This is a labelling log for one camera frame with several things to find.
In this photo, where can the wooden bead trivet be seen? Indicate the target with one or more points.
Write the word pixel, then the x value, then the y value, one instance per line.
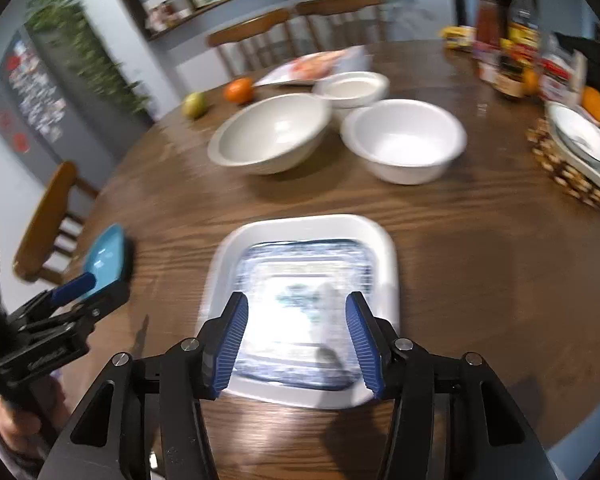
pixel 555 165

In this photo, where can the green pear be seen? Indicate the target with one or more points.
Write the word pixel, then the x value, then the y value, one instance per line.
pixel 194 105

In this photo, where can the large orange citrus fruit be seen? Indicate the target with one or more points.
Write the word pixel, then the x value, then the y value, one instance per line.
pixel 596 105

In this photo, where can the blue-rimmed patterned bowl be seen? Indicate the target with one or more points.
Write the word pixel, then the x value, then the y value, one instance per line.
pixel 577 135

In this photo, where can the yellow snack packet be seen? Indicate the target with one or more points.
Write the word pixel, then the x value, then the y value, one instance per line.
pixel 457 37

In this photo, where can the small straight-sided white bowl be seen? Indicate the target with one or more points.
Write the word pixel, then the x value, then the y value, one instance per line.
pixel 352 89

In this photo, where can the trailing green plant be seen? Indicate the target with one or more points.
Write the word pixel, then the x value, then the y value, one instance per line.
pixel 85 50

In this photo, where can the teal ceramic dish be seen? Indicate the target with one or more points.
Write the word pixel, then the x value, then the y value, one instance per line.
pixel 105 255

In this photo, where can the white snack bag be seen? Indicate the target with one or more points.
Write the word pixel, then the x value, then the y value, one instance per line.
pixel 315 66

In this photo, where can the person's left hand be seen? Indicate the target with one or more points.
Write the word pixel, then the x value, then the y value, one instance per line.
pixel 17 417

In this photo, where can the red sauce bottle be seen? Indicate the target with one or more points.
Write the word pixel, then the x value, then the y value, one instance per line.
pixel 489 20

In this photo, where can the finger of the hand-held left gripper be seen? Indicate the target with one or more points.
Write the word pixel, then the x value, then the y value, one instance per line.
pixel 107 302
pixel 72 287

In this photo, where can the wooden chair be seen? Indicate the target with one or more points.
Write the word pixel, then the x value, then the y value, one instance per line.
pixel 252 27
pixel 340 5
pixel 42 220

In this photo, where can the red chili jar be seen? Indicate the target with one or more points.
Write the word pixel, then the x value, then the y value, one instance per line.
pixel 560 77

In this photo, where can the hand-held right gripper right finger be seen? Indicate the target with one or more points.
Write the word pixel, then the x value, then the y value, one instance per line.
pixel 362 342

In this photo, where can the person's left forearm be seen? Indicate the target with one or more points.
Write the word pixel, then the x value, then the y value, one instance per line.
pixel 12 460

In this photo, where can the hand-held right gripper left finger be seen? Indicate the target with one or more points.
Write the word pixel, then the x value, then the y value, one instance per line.
pixel 230 342

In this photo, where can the white square patterned plate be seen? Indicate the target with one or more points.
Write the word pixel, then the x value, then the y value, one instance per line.
pixel 305 230

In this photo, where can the medium white bowl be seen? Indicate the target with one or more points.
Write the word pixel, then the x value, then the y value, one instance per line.
pixel 402 145

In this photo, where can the dark grey fridge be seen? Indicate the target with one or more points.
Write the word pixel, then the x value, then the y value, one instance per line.
pixel 35 90

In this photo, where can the large white bowl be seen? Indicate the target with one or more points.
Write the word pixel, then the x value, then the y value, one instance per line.
pixel 270 130

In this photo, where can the small yellow citrus fruit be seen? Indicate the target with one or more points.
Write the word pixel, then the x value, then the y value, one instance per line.
pixel 531 82

